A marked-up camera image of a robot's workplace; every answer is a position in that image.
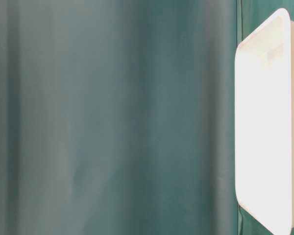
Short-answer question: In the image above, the white plastic case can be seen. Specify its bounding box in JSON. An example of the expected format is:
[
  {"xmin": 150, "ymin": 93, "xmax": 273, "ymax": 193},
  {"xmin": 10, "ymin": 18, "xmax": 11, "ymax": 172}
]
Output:
[{"xmin": 235, "ymin": 8, "xmax": 294, "ymax": 235}]

